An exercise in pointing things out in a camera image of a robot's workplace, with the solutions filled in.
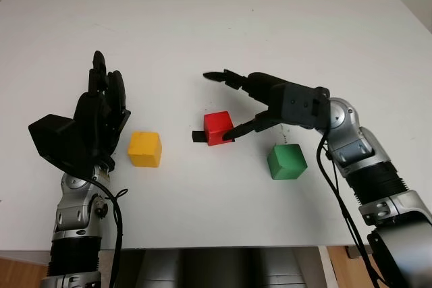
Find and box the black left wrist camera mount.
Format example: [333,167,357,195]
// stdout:
[28,114,99,177]

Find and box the green wooden block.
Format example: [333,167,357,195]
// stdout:
[266,144,308,181]

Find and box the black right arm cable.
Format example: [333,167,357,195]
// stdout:
[316,131,389,288]

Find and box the grey floor box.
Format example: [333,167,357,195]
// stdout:
[347,246,372,260]

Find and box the red wooden block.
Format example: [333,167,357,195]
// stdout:
[203,111,235,147]

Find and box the dark grey robot torso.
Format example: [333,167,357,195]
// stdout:
[136,247,304,288]

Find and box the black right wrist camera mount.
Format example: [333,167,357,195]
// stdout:
[269,82,332,131]

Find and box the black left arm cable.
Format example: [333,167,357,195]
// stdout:
[89,179,129,288]

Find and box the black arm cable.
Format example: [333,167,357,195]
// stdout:
[316,131,389,288]
[89,179,129,288]

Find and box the yellow wooden block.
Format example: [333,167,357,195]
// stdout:
[127,131,163,168]

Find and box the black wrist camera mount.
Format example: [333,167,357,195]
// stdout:
[269,82,332,131]
[28,114,99,177]

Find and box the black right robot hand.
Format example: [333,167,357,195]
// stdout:
[202,69,288,143]

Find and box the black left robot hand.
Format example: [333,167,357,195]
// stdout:
[72,51,132,171]

